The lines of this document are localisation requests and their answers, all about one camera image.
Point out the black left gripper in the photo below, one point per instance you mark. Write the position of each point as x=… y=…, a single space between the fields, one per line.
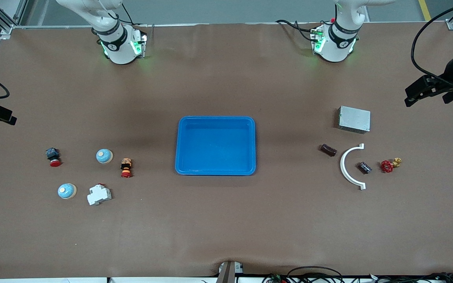
x=451 y=74

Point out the black capacitor with white stripes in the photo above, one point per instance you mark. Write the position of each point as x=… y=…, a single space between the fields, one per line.
x=364 y=168

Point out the light blue call bell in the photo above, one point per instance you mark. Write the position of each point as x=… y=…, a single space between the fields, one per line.
x=104 y=156
x=67 y=191

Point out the white curved plastic bracket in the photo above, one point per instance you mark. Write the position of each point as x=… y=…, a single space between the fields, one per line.
x=343 y=165

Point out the dark brown oblong capacitor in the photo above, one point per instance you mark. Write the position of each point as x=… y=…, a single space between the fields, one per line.
x=328 y=149

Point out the red emergency stop button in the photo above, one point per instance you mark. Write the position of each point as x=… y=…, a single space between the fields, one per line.
x=53 y=156

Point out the grey metal box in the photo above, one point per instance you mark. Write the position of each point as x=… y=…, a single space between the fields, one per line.
x=354 y=119

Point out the red handwheel brass valve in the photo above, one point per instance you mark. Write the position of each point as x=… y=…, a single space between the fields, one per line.
x=387 y=166

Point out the white circuit breaker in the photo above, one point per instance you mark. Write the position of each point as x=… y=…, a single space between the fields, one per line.
x=99 y=195

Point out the orange and red push button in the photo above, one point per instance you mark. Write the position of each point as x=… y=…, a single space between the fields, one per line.
x=126 y=168

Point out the blue plastic tray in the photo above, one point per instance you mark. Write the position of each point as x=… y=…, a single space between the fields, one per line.
x=218 y=149

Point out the large table cover mat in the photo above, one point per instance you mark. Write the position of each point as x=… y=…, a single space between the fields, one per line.
x=226 y=220

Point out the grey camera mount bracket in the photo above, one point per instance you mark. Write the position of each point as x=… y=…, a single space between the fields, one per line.
x=226 y=273

